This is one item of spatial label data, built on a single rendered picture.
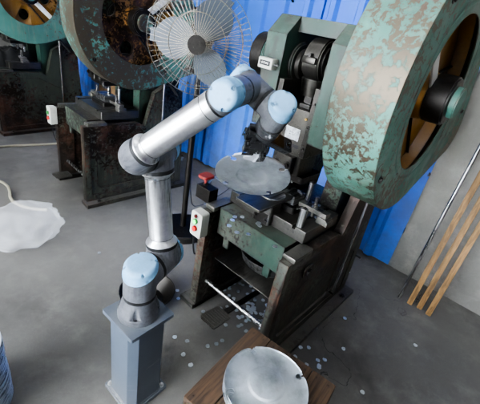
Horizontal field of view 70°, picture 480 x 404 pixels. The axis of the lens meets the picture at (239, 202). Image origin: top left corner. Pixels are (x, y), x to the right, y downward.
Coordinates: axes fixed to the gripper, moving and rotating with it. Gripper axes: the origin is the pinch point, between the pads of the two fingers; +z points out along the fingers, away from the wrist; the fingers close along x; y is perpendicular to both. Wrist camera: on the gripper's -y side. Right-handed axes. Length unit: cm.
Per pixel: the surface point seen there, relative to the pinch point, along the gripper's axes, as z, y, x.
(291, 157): 19.3, -21.3, -10.4
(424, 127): 0, -72, -21
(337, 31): -15, -27, -46
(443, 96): -31, -52, -13
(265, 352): 26, -11, 67
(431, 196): 78, -144, -20
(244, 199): 30.2, -3.4, 6.4
